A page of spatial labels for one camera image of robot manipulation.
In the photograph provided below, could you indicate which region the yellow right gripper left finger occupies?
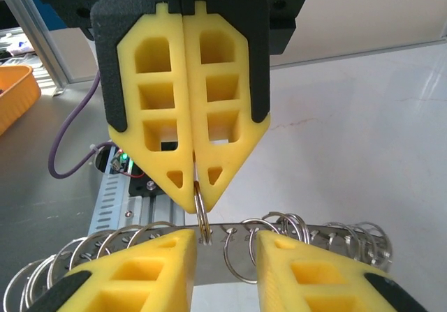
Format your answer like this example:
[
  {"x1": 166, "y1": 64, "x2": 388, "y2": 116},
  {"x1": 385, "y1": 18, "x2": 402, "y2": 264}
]
[{"x1": 33, "y1": 228, "x2": 197, "y2": 312}]

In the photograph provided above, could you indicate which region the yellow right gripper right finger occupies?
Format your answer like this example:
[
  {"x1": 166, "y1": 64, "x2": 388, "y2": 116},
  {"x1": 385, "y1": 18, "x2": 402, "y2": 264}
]
[{"x1": 256, "y1": 230, "x2": 431, "y2": 312}]

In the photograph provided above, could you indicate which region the silver chain with red charm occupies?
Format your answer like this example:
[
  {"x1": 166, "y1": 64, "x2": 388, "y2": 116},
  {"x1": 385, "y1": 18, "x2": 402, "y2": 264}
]
[{"x1": 66, "y1": 223, "x2": 385, "y2": 288}]

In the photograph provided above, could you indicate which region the brass-toned key ring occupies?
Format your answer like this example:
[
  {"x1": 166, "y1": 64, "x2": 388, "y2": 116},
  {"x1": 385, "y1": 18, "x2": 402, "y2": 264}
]
[{"x1": 193, "y1": 181, "x2": 212, "y2": 246}]

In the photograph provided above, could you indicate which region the small circuit board green light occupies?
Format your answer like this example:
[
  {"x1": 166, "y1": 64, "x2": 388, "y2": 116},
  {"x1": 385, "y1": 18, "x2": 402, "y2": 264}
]
[{"x1": 110, "y1": 149, "x2": 136, "y2": 174}]

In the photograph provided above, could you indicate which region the orange plastic bin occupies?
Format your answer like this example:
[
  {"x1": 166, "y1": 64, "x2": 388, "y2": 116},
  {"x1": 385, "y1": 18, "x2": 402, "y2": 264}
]
[{"x1": 0, "y1": 65, "x2": 43, "y2": 137}]

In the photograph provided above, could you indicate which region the silver key ring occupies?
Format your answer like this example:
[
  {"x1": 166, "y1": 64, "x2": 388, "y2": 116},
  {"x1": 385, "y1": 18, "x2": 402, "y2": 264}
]
[
  {"x1": 222, "y1": 225, "x2": 261, "y2": 285},
  {"x1": 126, "y1": 221, "x2": 176, "y2": 249},
  {"x1": 281, "y1": 212, "x2": 309, "y2": 246}
]

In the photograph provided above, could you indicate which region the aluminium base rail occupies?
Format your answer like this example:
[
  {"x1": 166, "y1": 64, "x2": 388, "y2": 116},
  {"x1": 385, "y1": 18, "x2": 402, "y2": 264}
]
[{"x1": 124, "y1": 192, "x2": 186, "y2": 230}]

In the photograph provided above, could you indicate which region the white slotted cable duct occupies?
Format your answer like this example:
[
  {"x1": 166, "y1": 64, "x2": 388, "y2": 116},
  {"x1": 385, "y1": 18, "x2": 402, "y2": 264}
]
[{"x1": 88, "y1": 173, "x2": 141, "y2": 237}]

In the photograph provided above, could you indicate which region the aluminium frame post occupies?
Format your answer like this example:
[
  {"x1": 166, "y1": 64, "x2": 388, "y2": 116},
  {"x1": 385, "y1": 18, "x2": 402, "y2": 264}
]
[{"x1": 0, "y1": 0, "x2": 76, "y2": 98}]

